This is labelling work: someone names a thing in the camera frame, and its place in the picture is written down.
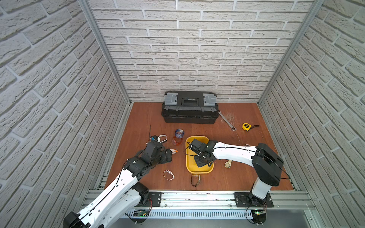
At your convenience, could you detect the silver combination wrench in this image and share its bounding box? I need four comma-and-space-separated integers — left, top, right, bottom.
218, 110, 236, 131

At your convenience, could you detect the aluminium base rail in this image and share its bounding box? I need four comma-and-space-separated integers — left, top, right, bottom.
82, 190, 314, 220

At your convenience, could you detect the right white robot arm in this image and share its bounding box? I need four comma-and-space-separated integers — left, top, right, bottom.
187, 139, 284, 206

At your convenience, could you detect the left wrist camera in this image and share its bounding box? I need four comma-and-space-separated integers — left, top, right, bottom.
150, 135, 161, 143

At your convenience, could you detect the yellow rectangular tray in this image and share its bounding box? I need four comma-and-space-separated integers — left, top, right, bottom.
185, 136, 214, 175

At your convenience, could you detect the blue transparent watch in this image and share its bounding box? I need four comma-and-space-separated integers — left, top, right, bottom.
175, 129, 184, 138

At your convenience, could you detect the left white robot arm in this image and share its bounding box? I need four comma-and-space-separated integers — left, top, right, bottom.
63, 141, 174, 228

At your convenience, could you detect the yellow tape measure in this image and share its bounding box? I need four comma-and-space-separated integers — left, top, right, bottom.
242, 123, 252, 131

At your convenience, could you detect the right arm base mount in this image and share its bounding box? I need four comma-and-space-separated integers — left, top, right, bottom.
234, 192, 274, 208

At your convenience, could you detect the red transparent watch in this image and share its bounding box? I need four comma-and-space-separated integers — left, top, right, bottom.
172, 137, 183, 146

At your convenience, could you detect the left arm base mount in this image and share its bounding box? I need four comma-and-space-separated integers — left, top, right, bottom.
137, 192, 162, 207

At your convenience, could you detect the white band watch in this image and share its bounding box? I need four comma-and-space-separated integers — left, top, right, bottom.
157, 135, 167, 143

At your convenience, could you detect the clear white watch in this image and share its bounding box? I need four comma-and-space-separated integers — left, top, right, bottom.
163, 170, 175, 181

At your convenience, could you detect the dark brown strap watch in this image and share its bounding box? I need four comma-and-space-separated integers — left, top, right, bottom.
191, 174, 201, 187

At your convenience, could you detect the black plastic toolbox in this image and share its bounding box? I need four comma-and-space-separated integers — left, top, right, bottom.
161, 91, 219, 124

